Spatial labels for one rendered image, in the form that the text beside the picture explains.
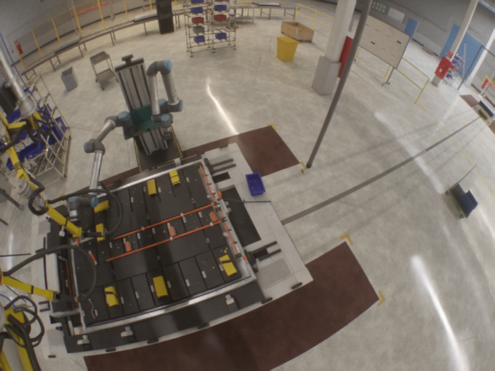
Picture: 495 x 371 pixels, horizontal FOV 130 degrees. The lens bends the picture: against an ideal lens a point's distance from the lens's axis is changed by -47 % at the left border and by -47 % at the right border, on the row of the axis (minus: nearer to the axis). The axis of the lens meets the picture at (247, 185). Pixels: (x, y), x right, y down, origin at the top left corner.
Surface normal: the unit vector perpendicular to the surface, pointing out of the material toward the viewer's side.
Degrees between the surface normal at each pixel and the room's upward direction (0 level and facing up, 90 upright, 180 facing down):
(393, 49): 90
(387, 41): 90
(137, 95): 90
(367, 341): 0
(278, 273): 0
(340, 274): 0
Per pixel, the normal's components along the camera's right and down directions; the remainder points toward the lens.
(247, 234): 0.05, -0.55
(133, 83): 0.45, 0.76
